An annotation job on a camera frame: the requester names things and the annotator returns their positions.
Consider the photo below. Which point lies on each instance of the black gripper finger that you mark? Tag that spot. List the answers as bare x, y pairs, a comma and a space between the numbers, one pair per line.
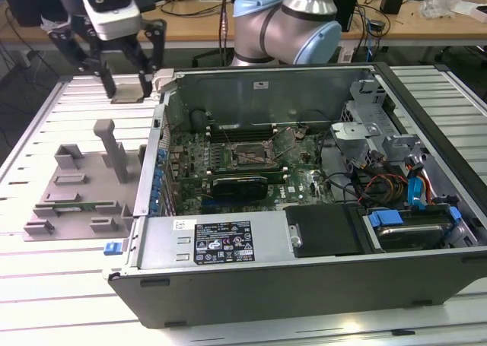
72, 49
160, 42

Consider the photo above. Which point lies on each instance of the silver CPU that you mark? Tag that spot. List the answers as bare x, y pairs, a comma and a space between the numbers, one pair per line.
127, 94

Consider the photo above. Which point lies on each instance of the thin metal locking lever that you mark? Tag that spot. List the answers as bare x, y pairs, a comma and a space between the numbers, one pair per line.
251, 157
230, 140

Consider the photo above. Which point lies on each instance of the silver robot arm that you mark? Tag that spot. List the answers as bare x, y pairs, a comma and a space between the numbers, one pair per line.
289, 23

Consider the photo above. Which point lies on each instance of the CPU socket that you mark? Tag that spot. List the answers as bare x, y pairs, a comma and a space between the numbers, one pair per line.
245, 162

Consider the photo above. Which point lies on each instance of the wooden workbench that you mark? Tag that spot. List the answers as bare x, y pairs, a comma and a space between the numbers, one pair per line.
182, 30

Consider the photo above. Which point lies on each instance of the crumpled white paper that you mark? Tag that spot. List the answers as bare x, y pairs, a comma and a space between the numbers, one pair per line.
47, 26

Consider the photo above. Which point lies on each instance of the grey plastic case latch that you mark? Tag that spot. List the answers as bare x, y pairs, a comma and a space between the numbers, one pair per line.
165, 78

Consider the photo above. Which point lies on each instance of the large black computer tower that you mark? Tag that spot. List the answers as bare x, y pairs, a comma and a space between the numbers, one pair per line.
26, 4

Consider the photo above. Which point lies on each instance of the grey parts rack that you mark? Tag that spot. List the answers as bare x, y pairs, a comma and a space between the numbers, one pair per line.
95, 171

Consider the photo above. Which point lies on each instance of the black graphics card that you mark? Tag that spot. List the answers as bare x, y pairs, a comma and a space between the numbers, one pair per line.
239, 188

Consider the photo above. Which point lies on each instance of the narrow black box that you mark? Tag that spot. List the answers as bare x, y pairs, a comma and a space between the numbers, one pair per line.
350, 11

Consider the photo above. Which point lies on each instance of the green motherboard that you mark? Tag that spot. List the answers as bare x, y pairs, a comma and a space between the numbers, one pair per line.
300, 178

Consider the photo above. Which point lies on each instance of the silver power supply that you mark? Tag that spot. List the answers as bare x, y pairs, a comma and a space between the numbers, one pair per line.
160, 243

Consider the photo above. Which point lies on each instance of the blue plastic latch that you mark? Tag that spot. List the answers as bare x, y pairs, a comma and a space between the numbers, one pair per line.
113, 248

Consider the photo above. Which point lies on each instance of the silver metal drive cage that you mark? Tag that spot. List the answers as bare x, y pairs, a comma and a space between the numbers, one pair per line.
354, 131

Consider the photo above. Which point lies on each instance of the small black plug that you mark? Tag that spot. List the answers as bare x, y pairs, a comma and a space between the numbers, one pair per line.
376, 26

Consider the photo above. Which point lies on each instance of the black drive cover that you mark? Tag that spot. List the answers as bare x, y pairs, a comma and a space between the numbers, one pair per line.
327, 230

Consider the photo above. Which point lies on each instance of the clear plastic bag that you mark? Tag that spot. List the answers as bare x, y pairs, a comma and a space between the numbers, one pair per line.
437, 5

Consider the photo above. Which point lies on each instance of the hard disk in blue carrier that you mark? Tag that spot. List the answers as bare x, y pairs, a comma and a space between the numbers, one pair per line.
411, 235

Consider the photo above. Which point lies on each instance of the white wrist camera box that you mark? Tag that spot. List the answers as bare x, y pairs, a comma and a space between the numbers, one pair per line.
114, 23

